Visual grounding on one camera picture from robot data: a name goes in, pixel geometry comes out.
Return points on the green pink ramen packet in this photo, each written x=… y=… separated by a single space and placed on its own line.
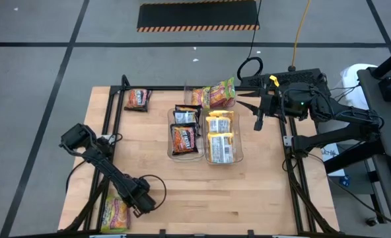
x=116 y=215

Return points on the pink shrimp ramen packet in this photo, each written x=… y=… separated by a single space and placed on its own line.
x=197 y=96

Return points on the yellow tag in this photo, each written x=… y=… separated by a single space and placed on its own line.
x=274 y=81

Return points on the black hazard-striped floor mat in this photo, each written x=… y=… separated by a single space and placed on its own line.
x=199 y=15

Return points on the black caster wheel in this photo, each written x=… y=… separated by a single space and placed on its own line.
x=372 y=221

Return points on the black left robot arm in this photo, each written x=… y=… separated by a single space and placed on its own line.
x=99 y=158

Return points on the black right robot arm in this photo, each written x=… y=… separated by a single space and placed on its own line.
x=334 y=115

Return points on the yellow chicken ramen packet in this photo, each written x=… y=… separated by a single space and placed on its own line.
x=220 y=148
x=220 y=113
x=218 y=124

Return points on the small blue item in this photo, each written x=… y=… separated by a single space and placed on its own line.
x=344 y=182

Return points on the grey equipment cart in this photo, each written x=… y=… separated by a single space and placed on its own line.
x=387 y=99

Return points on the white paper sheet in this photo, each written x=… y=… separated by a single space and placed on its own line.
x=331 y=155

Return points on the silver aluminium bracket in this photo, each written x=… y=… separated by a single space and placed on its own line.
x=108 y=236
x=286 y=236

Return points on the clear plastic bin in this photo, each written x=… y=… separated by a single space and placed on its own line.
x=187 y=96
x=185 y=158
x=238 y=148

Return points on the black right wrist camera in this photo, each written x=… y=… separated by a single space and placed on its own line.
x=259 y=121

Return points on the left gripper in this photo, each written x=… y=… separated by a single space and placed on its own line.
x=141 y=195

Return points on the black aluminium table frame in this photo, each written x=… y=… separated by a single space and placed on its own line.
x=165 y=88

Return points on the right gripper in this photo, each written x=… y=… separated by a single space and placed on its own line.
x=271 y=102

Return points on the black orange ramen packet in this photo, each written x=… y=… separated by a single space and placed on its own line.
x=184 y=139

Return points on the white plastic bag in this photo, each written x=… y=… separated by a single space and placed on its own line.
x=354 y=89

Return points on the black cart support bar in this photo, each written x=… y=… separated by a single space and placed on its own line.
x=390 y=61
x=354 y=158

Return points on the black pink ramen packet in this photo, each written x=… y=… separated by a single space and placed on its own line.
x=138 y=100

